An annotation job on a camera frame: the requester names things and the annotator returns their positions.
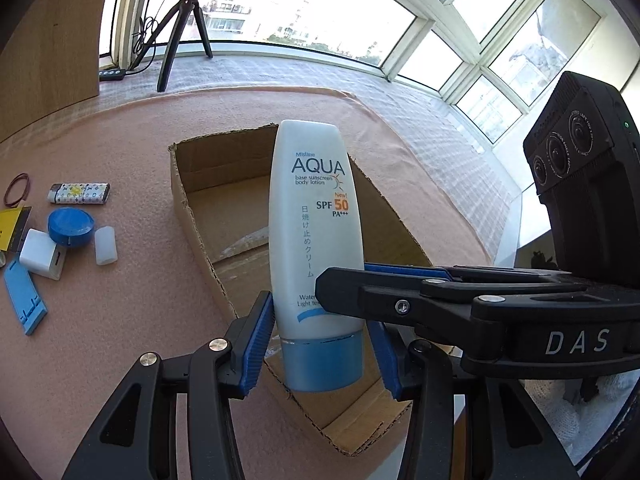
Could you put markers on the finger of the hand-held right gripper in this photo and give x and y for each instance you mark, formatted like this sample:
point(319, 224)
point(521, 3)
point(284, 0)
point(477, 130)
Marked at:
point(400, 270)
point(380, 300)

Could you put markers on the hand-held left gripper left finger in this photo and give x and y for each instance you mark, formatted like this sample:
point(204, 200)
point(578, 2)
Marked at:
point(255, 345)

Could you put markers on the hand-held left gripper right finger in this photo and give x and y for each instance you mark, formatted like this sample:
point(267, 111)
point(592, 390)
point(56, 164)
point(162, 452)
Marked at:
point(385, 355)

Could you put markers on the white blue sunscreen tube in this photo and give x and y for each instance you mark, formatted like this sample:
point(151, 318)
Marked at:
point(310, 210)

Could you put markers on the cardboard box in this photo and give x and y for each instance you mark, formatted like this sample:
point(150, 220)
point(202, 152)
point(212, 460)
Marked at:
point(225, 210)

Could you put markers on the small white cap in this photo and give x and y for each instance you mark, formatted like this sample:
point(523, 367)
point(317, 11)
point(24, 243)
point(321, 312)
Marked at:
point(106, 247)

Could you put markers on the blue round lid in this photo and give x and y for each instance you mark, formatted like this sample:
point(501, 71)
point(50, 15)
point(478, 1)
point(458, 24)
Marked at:
point(70, 225)

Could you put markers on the patterned lighter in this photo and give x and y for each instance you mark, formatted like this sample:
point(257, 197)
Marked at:
point(80, 192)

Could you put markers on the white charger adapter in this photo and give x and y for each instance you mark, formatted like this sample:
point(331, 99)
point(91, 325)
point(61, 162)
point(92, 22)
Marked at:
point(40, 252)

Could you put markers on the blue phone stand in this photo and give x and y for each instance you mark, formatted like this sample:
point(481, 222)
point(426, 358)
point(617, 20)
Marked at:
point(25, 300)

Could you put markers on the yellow grey scraper card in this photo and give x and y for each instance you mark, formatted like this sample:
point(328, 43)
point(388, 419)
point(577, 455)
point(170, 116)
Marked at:
point(7, 230)

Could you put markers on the purple rubber band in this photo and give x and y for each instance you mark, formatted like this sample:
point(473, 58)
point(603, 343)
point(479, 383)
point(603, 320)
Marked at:
point(31, 186)

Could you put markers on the person's right hand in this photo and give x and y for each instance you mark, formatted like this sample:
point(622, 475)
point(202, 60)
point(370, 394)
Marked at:
point(610, 420)

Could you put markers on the white checked cloth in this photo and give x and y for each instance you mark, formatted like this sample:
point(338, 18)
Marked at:
point(425, 125)

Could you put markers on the black inline controller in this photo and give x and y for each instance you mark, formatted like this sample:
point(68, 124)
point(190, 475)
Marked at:
point(112, 74)

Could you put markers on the black tripod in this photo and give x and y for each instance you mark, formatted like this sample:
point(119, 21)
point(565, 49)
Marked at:
point(182, 15)

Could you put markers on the wooden board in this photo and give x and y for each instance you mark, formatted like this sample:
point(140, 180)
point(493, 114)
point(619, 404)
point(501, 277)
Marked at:
point(50, 50)

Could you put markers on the white window frame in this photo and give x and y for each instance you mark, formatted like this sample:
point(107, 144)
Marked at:
point(125, 10)

